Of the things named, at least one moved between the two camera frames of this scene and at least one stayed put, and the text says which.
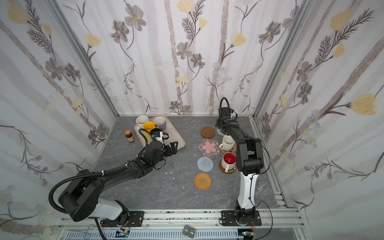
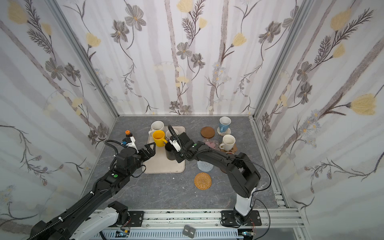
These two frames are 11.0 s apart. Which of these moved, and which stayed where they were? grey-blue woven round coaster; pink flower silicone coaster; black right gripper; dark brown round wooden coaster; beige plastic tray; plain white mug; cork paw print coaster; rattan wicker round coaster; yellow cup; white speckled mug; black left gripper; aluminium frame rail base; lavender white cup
Moved: yellow cup; white speckled mug; black right gripper; black left gripper; lavender white cup; beige plastic tray
Stayed: cork paw print coaster; pink flower silicone coaster; dark brown round wooden coaster; aluminium frame rail base; grey-blue woven round coaster; plain white mug; rattan wicker round coaster
